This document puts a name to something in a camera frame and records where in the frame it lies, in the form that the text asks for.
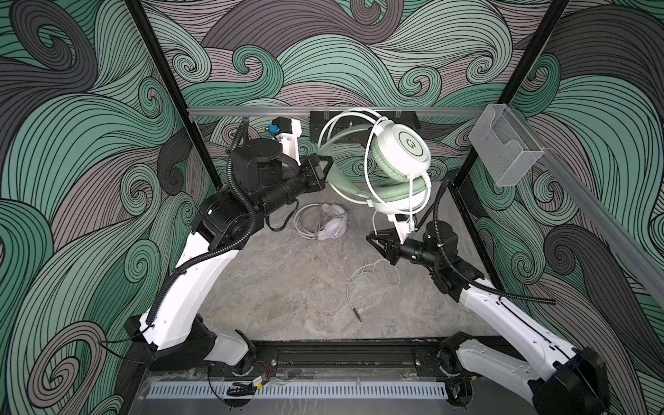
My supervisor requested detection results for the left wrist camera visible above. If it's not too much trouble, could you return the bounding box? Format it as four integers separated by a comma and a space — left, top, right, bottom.
267, 117, 303, 164

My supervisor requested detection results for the white slotted cable duct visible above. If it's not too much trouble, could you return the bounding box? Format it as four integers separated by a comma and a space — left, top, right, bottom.
146, 380, 448, 400

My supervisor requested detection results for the white over-ear headphones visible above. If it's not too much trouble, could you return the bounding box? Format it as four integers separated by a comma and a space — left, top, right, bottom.
294, 202, 350, 241

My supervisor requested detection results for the clear plastic wall holder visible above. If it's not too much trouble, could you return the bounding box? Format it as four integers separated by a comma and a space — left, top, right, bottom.
469, 104, 544, 188

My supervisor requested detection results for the green over-ear headphones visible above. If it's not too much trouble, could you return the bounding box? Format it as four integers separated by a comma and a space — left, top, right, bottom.
317, 107, 432, 215

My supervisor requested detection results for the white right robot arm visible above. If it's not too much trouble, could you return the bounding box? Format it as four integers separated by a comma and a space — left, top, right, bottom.
367, 230, 610, 414

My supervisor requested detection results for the black corner frame post left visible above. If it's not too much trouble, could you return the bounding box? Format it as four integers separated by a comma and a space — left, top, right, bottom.
124, 0, 223, 190

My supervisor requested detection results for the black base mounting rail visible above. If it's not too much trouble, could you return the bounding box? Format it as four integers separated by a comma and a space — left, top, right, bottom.
149, 339, 551, 377

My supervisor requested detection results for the black corrugated hose right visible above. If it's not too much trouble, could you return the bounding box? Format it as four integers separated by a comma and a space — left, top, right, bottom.
432, 178, 556, 306

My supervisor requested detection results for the black perforated metal tray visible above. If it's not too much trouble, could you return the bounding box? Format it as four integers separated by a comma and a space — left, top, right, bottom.
309, 110, 422, 146

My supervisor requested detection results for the green headphone cable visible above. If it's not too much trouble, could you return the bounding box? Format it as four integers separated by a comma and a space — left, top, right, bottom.
317, 107, 432, 323

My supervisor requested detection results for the aluminium rail right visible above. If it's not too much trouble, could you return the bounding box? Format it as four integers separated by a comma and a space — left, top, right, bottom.
516, 112, 663, 305

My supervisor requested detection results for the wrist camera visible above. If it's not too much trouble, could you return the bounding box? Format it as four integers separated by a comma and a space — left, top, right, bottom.
267, 117, 303, 164
387, 214, 417, 245

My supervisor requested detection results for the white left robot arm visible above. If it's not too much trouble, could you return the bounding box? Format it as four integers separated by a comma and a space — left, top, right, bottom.
126, 154, 334, 372

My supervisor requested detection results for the black corner frame post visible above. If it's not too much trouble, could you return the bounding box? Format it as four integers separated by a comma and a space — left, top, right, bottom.
124, 0, 223, 190
453, 1, 569, 190

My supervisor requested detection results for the black corner frame post right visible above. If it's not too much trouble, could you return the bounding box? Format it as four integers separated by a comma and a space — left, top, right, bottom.
453, 1, 569, 190

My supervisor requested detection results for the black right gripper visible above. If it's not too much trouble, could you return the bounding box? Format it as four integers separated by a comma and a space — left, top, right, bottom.
368, 227, 445, 273

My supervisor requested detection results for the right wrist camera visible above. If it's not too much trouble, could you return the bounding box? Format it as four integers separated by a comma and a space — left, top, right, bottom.
387, 214, 417, 245

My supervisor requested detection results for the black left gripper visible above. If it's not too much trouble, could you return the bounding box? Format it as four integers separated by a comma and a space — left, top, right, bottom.
253, 155, 331, 224

